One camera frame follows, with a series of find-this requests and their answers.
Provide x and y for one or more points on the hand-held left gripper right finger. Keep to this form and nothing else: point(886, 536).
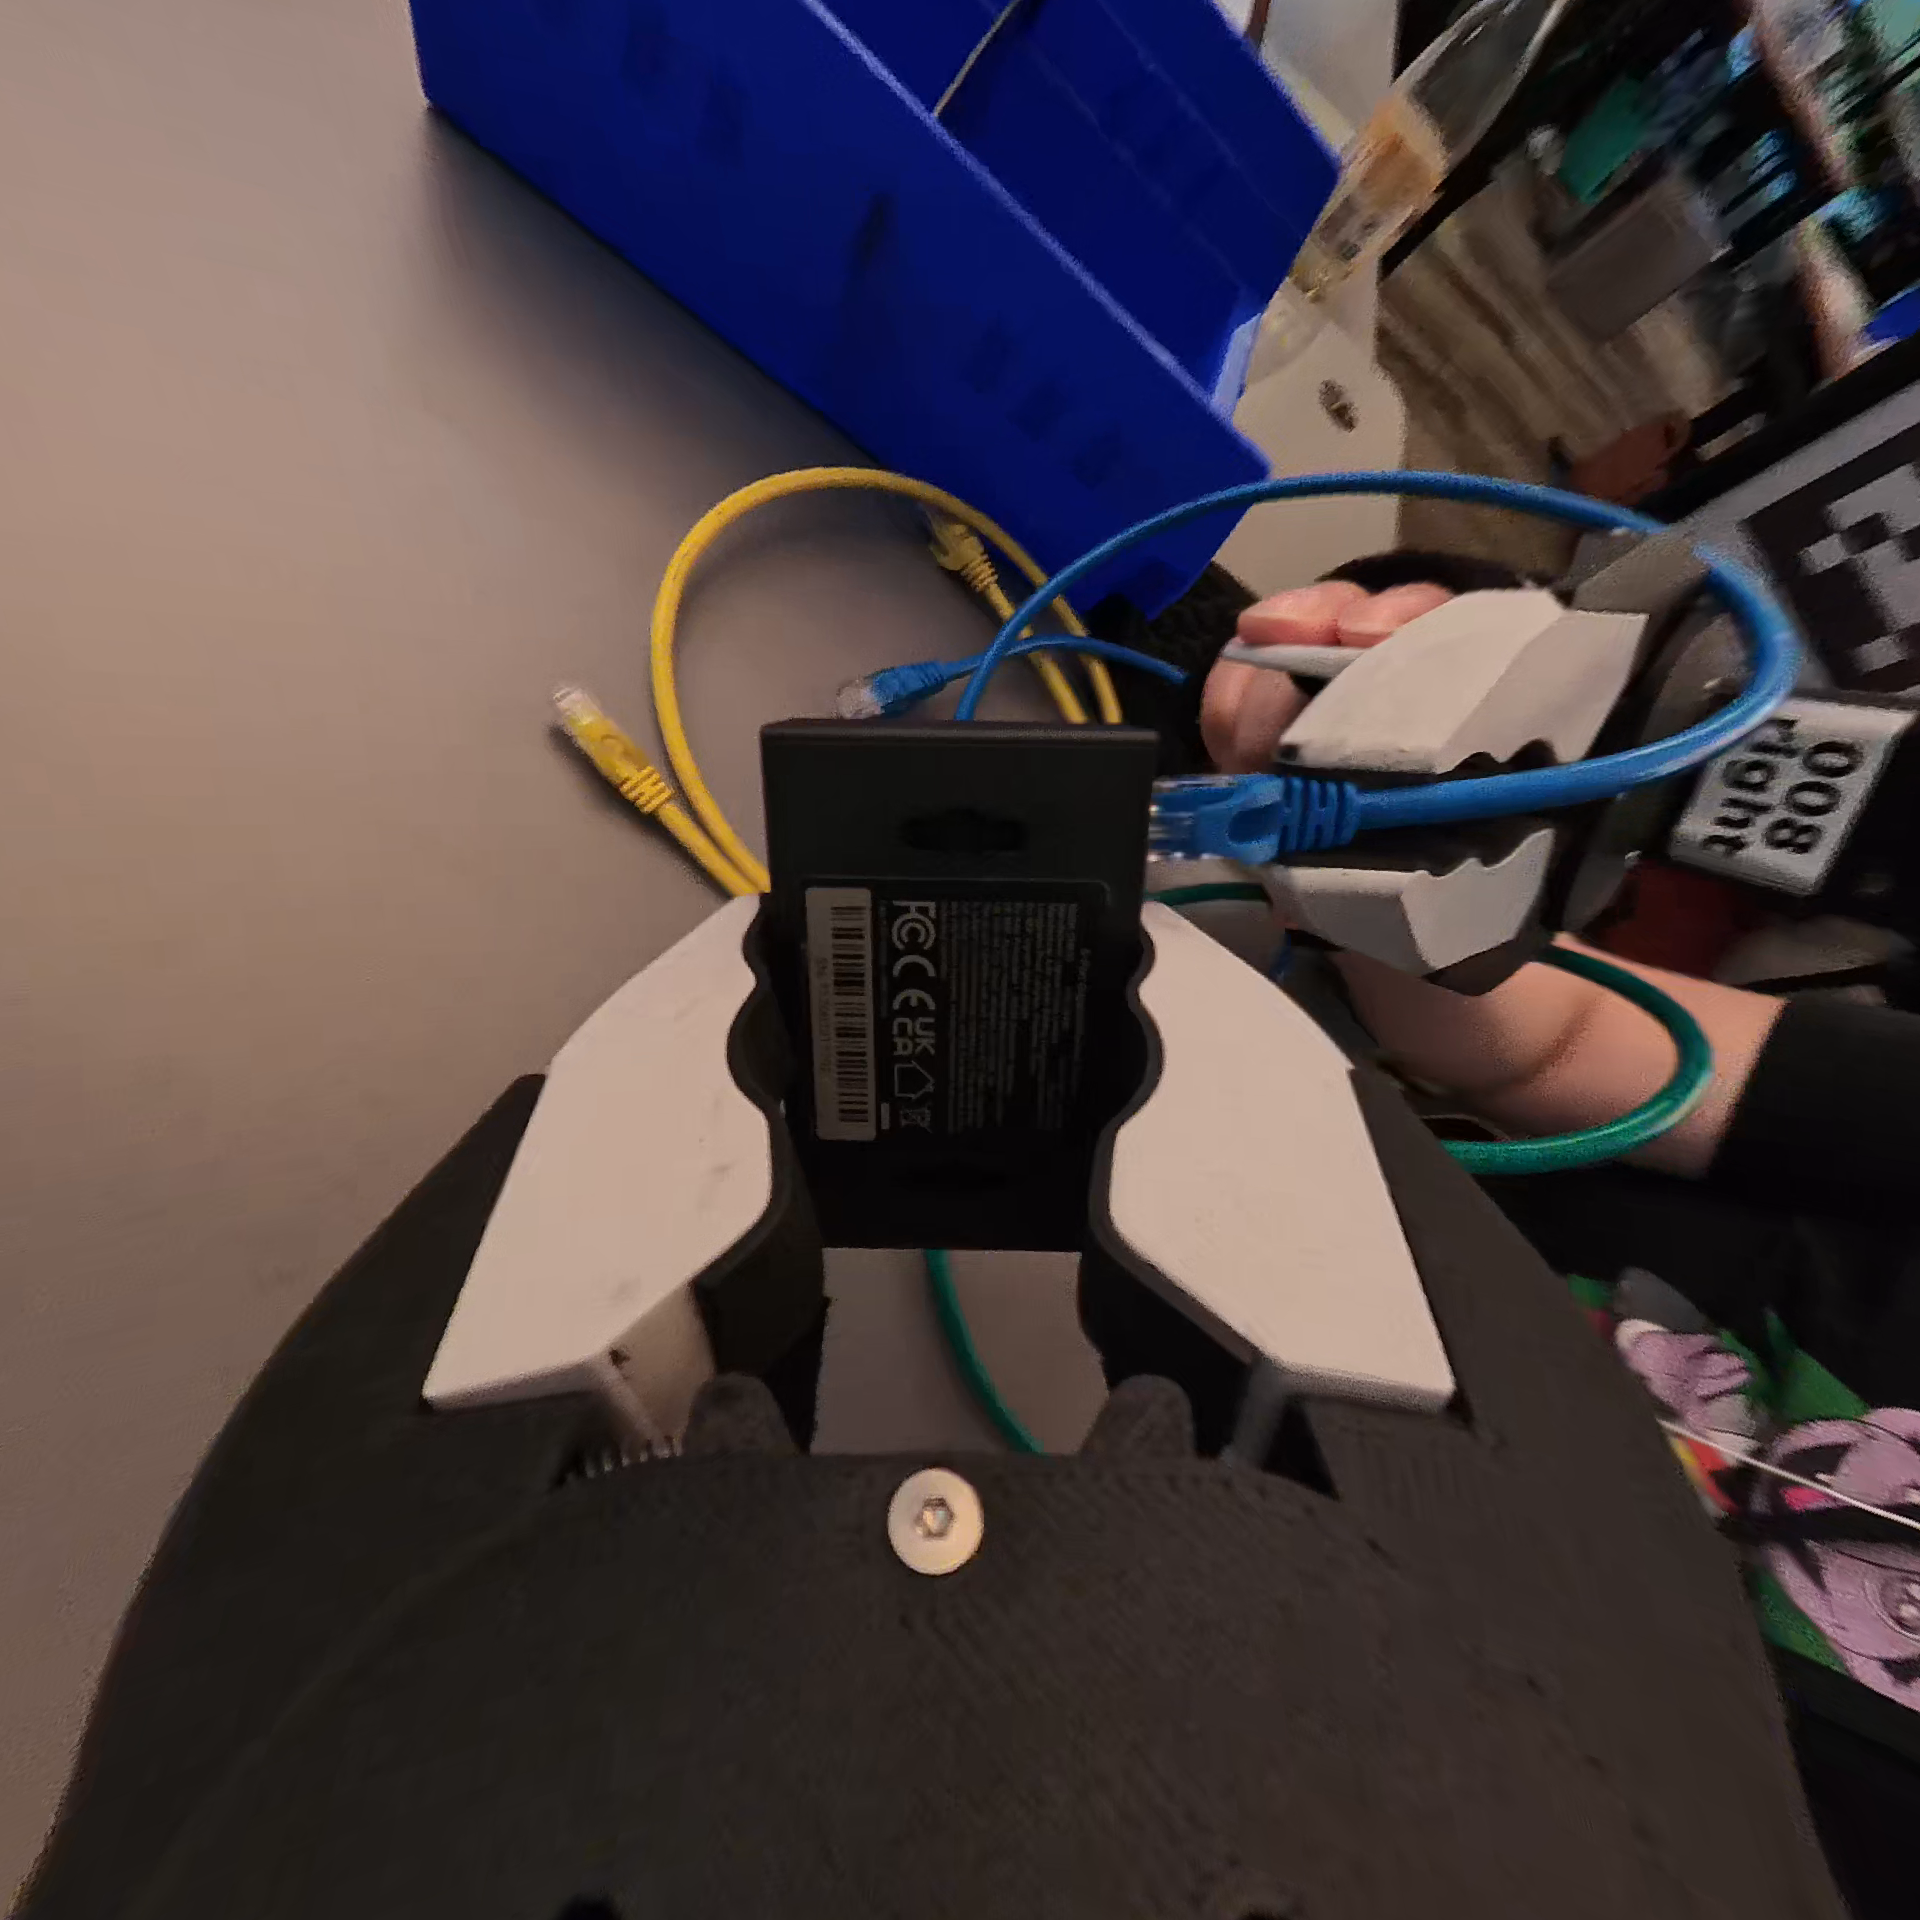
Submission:
point(1276, 1184)

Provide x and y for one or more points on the person's printed pants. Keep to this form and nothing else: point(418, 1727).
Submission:
point(1845, 1501)

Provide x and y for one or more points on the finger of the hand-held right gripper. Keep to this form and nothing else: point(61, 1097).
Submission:
point(1469, 675)
point(1454, 908)

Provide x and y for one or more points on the person's right hand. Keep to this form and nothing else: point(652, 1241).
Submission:
point(1290, 615)

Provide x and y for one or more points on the person's right forearm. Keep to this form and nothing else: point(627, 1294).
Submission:
point(1576, 1049)

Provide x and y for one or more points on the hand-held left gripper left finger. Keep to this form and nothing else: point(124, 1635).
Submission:
point(629, 1172)

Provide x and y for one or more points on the glass bottle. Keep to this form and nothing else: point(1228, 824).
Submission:
point(1395, 149)

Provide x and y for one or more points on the black network switch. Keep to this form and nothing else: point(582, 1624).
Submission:
point(960, 781)

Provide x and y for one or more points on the blue plastic bin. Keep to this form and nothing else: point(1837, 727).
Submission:
point(900, 224)

